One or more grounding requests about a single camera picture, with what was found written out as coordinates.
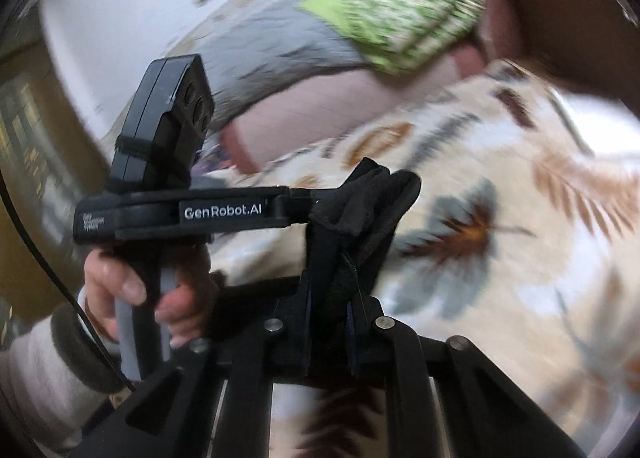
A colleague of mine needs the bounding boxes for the black pants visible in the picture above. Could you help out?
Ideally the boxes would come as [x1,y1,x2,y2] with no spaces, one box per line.
[305,158,421,382]

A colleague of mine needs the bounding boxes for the white fleece sleeve forearm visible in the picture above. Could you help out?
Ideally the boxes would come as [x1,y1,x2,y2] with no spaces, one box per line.
[1,304,125,452]

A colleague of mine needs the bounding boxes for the person's left hand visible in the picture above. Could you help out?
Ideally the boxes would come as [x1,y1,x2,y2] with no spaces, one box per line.
[81,241,222,351]

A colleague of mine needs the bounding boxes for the pink and maroon bolster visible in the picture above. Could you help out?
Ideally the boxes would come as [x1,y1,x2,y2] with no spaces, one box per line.
[220,0,523,174]

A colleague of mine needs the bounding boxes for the wooden glass cabinet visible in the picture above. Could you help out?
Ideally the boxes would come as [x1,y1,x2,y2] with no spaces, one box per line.
[1,41,106,293]

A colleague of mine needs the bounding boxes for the leaf pattern fleece blanket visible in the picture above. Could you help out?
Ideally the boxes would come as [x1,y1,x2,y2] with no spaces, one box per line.
[218,61,639,457]

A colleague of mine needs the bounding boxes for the grey quilted pillow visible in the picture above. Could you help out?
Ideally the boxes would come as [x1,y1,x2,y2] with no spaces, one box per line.
[190,0,366,132]

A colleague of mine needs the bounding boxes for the green patterned cloth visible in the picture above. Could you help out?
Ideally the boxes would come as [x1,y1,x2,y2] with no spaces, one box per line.
[298,0,487,75]

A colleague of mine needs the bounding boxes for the brown cardboard box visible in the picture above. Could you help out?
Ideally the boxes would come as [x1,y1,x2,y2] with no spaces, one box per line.
[514,0,639,112]

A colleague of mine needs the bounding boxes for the black camera module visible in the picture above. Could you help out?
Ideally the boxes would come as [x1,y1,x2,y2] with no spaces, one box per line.
[105,54,215,194]

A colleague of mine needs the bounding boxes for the black cable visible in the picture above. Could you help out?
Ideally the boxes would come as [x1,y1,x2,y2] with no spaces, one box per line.
[0,172,139,394]

